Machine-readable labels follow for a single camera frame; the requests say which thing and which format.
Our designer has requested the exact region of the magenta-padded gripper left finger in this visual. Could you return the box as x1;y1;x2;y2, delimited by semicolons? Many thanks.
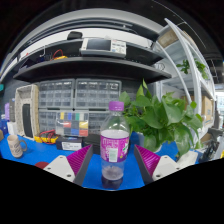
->
43;144;94;187

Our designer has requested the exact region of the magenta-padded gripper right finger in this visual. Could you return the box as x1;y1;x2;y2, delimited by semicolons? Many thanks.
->
133;144;183;186

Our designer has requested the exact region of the clear bottle with purple label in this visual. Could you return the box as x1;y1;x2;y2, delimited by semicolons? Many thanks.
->
99;101;131;191

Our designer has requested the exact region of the flat round red coaster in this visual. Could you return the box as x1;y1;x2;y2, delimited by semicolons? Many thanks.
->
34;161;50;170

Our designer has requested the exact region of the black box with white label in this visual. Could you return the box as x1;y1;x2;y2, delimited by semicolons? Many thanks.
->
55;135;84;152

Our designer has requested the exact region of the white plastic block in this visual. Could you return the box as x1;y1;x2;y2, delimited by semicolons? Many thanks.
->
176;150;199;168

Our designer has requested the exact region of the yellow multimeter with red leads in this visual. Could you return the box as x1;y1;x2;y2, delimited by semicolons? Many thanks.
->
33;129;60;145

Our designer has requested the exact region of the flat black case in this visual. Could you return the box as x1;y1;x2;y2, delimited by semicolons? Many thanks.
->
83;133;102;155

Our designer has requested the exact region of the clear organizer with coloured compartments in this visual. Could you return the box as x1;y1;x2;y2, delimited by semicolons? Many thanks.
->
54;111;90;138

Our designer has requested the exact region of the green potted plant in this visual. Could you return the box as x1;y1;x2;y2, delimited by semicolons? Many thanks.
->
118;79;204;158

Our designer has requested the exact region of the beige patterned mug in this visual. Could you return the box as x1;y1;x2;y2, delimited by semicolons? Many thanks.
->
6;134;28;159

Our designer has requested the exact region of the black rectangular box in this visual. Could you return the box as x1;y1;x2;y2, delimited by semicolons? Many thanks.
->
21;103;34;138

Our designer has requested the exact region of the small white carton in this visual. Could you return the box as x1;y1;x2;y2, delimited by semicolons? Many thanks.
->
6;121;18;136

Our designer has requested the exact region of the dark grey carton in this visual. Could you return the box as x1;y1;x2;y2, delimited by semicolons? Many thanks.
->
9;98;16;123

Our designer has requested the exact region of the purple plastic bag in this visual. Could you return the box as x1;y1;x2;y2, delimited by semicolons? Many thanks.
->
3;102;11;122

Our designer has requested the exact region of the beige dotted storage tray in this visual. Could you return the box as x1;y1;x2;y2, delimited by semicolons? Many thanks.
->
14;83;41;140

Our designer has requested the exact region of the white metal shelf unit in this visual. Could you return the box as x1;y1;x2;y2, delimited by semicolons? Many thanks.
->
151;18;218;151

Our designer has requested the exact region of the black workbench shelf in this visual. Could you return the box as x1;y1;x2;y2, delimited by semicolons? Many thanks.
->
13;55;173;84

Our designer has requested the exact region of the white oscilloscope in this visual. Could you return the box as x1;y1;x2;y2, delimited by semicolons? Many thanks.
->
79;37;128;59

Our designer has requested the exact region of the black pouch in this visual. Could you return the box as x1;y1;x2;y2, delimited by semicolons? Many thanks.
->
66;30;84;41

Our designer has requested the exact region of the long white lamp bar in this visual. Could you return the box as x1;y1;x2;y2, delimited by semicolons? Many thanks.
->
18;27;156;61

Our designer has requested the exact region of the yellow tool with red cable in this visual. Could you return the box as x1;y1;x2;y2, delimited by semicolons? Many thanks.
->
51;49;69;61

